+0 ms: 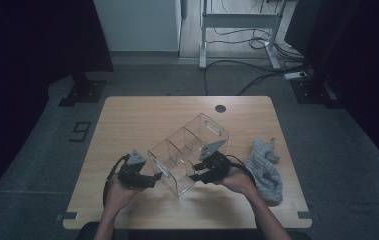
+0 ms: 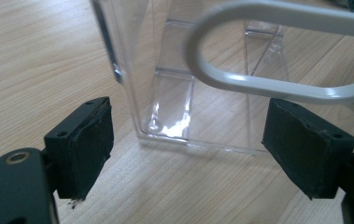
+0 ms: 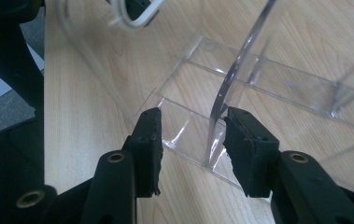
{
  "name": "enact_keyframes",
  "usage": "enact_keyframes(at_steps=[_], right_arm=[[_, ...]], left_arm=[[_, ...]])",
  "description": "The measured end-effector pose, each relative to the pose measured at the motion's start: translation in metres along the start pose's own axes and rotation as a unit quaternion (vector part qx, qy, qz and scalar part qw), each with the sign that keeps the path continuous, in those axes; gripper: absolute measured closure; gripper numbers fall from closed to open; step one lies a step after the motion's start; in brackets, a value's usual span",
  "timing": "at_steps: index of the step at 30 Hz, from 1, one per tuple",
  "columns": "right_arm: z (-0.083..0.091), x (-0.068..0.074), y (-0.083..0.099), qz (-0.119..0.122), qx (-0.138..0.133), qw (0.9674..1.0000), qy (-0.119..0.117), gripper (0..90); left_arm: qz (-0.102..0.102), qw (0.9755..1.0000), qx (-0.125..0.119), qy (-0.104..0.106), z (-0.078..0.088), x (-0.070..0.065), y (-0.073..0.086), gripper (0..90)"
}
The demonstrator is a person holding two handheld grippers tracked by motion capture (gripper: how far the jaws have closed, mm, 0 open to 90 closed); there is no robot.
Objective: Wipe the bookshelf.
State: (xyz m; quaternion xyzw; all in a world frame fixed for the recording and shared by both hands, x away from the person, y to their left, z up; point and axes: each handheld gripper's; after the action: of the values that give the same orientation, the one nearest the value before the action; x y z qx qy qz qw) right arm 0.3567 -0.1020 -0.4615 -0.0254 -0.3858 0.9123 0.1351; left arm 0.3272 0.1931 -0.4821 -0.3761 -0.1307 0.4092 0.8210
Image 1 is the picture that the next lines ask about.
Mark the white power strip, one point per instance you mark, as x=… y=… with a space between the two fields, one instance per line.
x=295 y=75

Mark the person's dark clothing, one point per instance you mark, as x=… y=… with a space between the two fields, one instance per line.
x=87 y=233

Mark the person's right hand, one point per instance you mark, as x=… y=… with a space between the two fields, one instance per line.
x=237 y=183

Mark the dark curtain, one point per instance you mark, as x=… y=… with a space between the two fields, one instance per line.
x=27 y=66
x=360 y=66

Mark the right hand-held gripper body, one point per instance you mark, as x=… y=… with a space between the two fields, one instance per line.
x=217 y=166

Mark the white metal desk frame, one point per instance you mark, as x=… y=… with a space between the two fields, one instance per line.
x=240 y=20

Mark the white cabinet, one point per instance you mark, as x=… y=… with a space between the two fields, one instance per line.
x=137 y=23

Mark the black stand base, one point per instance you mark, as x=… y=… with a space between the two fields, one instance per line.
x=83 y=91
x=313 y=91

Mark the black table grommet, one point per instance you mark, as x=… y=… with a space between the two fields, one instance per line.
x=220 y=108

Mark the grey striped cloth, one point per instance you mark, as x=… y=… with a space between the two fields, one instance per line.
x=265 y=173

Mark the clear acrylic organizer box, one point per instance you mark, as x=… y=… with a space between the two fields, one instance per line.
x=187 y=153

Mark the person's left hand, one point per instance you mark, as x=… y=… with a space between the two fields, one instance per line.
x=120 y=196

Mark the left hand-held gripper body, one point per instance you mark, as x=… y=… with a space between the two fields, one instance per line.
x=132 y=175

